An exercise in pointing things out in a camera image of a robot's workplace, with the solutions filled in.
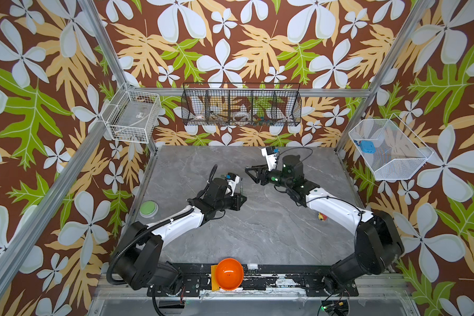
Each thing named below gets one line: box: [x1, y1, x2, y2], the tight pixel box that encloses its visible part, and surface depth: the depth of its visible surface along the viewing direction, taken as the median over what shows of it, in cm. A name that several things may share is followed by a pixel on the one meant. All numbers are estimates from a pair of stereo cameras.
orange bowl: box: [215, 258, 245, 291], surface depth 76 cm
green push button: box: [139, 200, 160, 219], surface depth 95 cm
